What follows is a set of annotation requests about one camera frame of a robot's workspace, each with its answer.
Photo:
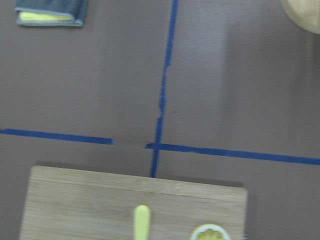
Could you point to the wooden cutting board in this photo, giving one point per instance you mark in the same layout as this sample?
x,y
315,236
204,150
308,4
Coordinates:
x,y
71,204

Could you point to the double lemon slice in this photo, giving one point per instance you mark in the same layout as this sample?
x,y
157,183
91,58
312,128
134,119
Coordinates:
x,y
209,232

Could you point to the yellow plastic knife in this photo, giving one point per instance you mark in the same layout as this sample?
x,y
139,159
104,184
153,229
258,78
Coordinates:
x,y
141,222

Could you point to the grey folded cloth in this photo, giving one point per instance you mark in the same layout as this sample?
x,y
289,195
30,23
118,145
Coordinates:
x,y
51,13

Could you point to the wooden mug tree stand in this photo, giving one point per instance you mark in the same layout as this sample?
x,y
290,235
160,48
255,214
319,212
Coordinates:
x,y
304,13

